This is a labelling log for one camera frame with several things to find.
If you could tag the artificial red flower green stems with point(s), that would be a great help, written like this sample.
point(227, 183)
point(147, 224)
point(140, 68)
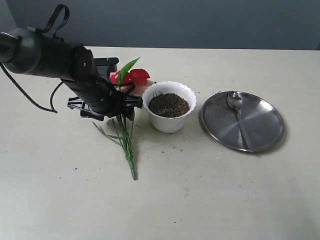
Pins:
point(125, 81)

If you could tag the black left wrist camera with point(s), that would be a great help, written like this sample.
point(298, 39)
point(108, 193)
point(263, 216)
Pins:
point(106, 65)

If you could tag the stainless steel spork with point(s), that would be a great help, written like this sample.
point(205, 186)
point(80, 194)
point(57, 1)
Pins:
point(235, 101)

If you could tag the white scalloped flower pot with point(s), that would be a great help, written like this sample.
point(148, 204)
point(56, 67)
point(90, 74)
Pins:
point(169, 125)

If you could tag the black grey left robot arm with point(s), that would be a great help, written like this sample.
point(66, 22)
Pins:
point(26, 52)

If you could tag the round stainless steel plate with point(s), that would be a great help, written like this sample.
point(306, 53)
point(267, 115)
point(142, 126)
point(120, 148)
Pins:
point(262, 122)

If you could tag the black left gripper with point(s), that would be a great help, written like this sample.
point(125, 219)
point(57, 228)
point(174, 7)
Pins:
point(97, 98)

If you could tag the dark soil in pot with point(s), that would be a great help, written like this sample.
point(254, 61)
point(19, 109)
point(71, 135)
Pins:
point(169, 105)

